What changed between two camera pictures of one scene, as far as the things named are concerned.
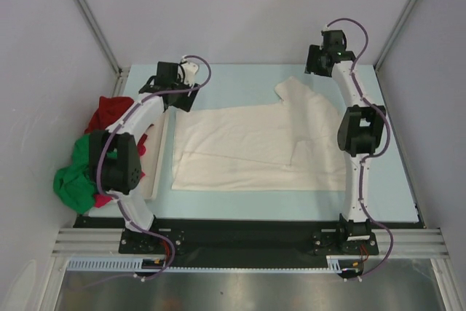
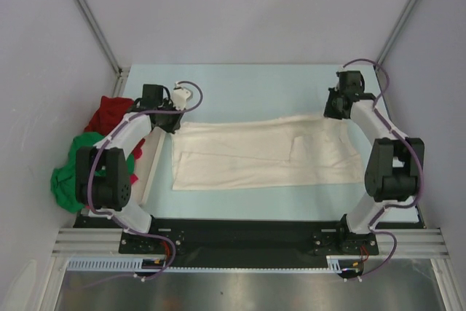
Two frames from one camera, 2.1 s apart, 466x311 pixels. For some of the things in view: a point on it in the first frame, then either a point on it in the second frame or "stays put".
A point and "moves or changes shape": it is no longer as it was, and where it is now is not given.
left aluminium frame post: (85, 10) stays put
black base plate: (247, 242) stays put
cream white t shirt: (291, 144) moves or changes shape
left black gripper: (186, 103) -> (175, 126)
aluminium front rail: (105, 242) stays put
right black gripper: (311, 66) -> (328, 111)
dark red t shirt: (108, 111) stays put
